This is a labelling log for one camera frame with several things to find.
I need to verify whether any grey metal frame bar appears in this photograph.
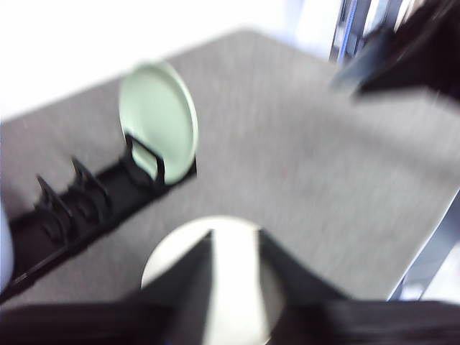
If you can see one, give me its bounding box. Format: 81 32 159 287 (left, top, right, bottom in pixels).
328 0 409 64
386 193 460 303

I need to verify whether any blue plate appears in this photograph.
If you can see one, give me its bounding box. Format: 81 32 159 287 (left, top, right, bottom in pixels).
0 206 17 288

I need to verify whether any black plate rack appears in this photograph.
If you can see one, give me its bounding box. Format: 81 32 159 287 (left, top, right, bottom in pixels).
0 132 198 303

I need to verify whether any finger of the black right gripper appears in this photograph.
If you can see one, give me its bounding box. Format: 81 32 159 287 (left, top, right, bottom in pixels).
329 27 393 91
354 30 449 96

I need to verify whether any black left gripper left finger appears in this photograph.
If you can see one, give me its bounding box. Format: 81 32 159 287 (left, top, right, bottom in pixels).
0 229 213 345

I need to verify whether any green plate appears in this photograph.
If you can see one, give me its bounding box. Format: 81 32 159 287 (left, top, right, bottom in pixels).
118 60 199 186

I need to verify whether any cream yellow plate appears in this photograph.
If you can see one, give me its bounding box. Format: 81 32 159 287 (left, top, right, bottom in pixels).
140 214 288 345

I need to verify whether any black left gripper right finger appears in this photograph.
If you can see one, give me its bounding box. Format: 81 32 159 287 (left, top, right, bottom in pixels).
257 227 460 345

